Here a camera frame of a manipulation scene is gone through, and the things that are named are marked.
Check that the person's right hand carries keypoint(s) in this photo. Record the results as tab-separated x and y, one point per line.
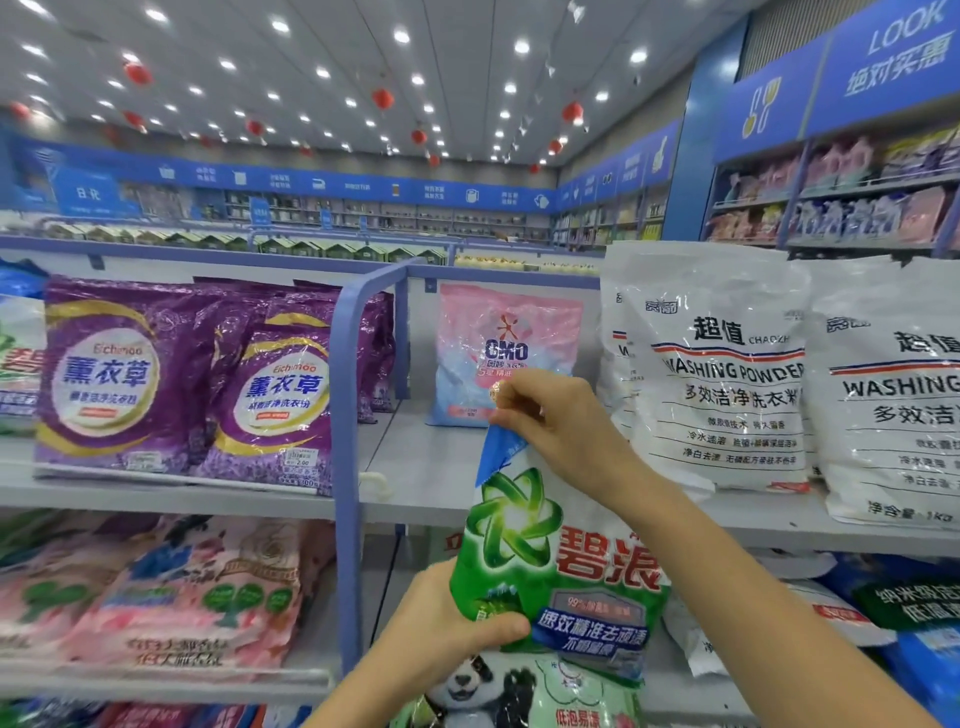
570	435

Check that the person's left hand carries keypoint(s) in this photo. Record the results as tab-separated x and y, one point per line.
443	638

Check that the pink detergent bag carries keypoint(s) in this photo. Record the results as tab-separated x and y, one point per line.
510	338

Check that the clear green-print detergent bag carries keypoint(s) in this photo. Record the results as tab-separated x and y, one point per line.
563	563

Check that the grey shelf with blue frame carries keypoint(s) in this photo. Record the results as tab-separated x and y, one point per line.
420	465

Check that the white washing powder bags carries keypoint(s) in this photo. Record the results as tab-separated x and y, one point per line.
893	405
720	375

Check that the pile of pink detergent bags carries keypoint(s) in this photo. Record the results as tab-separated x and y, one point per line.
150	593

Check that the panda green detergent bag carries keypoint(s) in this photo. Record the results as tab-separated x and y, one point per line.
870	600

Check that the person's right forearm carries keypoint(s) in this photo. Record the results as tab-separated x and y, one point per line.
780	615

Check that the row of pale bottles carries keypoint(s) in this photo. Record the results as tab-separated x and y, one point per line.
510	261

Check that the small blue hanging sign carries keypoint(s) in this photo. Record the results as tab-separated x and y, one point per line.
260	213

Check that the blue sign with utensil icons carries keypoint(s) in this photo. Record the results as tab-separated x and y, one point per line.
765	102

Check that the hanging red lanterns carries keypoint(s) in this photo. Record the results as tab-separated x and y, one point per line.
383	98

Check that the ceiling spotlights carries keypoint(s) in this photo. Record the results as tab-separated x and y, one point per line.
522	47

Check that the row of green boxes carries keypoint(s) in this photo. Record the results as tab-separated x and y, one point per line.
225	240

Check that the blue sign white lettering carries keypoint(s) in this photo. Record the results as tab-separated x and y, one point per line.
885	60

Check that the blue aisle sign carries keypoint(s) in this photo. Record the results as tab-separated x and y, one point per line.
87	191

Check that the far wall racks with goods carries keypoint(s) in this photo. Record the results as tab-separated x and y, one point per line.
375	215

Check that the wall rack with pink goods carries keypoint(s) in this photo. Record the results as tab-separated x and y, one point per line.
833	188

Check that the blue wall sign band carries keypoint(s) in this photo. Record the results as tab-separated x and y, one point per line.
300	183

